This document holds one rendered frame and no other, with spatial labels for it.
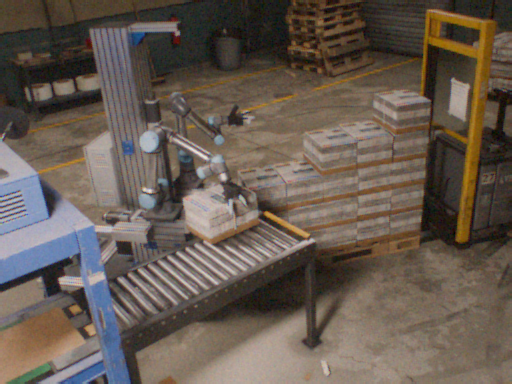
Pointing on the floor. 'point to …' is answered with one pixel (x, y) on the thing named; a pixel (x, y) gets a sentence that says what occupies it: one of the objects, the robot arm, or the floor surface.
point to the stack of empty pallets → (308, 55)
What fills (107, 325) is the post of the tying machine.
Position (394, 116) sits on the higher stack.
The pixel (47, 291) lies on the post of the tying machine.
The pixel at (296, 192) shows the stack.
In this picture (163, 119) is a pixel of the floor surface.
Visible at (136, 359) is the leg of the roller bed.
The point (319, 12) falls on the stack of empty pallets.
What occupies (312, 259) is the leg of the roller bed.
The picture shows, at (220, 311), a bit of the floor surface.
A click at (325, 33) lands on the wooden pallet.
